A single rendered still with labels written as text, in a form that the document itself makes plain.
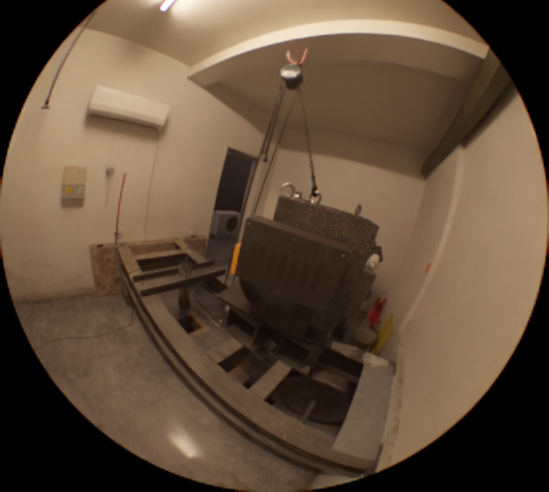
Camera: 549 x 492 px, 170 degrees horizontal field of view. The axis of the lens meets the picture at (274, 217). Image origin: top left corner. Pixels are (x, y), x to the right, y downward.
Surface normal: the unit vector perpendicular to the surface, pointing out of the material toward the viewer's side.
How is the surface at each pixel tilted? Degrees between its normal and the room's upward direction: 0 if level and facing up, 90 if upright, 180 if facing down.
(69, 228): 90
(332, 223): 90
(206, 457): 0
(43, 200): 90
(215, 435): 0
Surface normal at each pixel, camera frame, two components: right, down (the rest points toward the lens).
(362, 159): -0.54, 0.01
